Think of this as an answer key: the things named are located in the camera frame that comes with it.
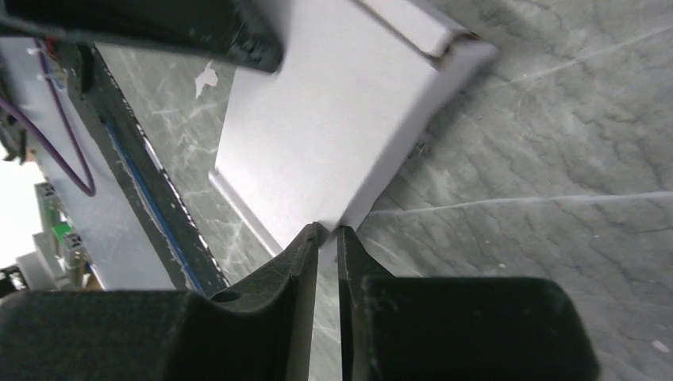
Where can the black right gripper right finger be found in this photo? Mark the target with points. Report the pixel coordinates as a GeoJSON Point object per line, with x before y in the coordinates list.
{"type": "Point", "coordinates": [455, 328]}

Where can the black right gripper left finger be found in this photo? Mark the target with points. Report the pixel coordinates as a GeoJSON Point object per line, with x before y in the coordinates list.
{"type": "Point", "coordinates": [260, 328]}

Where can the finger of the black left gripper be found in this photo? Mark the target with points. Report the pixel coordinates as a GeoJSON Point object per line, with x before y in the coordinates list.
{"type": "Point", "coordinates": [234, 32]}

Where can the white cardboard box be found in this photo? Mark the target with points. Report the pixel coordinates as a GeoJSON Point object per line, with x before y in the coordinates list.
{"type": "Point", "coordinates": [322, 138]}

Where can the black mounting base rail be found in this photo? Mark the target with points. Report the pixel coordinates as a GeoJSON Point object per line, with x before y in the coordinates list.
{"type": "Point", "coordinates": [167, 241]}

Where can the aluminium frame rail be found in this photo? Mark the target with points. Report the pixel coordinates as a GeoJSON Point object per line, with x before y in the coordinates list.
{"type": "Point", "coordinates": [59, 261]}

